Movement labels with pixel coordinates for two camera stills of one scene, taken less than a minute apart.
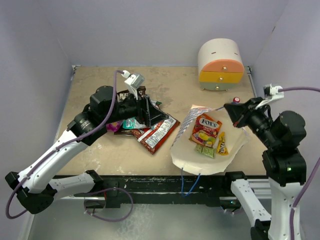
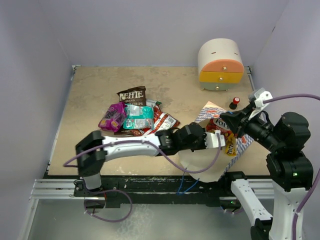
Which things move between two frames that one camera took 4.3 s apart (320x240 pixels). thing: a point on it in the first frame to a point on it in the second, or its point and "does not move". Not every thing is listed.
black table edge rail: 177,190 does not move
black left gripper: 146,111 to 203,144
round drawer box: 221,67 does not move
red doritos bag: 155,139 does not move
